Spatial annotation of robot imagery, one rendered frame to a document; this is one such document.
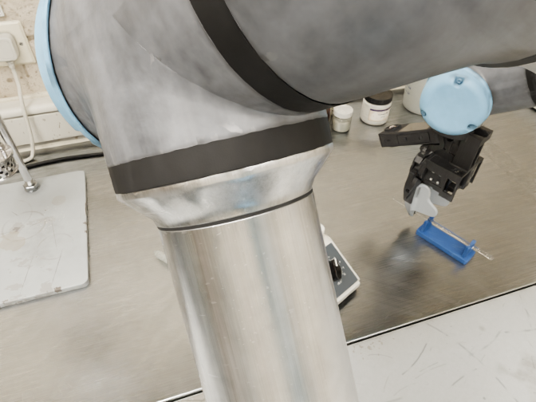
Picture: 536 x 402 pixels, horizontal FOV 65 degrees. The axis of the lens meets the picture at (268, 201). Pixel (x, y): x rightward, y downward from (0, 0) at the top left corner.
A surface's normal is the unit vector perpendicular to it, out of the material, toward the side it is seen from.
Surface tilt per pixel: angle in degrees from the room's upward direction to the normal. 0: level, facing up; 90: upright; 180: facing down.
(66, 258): 0
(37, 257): 0
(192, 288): 70
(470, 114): 90
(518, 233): 0
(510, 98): 100
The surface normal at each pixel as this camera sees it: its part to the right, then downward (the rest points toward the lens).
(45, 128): 0.32, 0.66
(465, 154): -0.73, 0.47
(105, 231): 0.01, -0.72
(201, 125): 0.01, 0.14
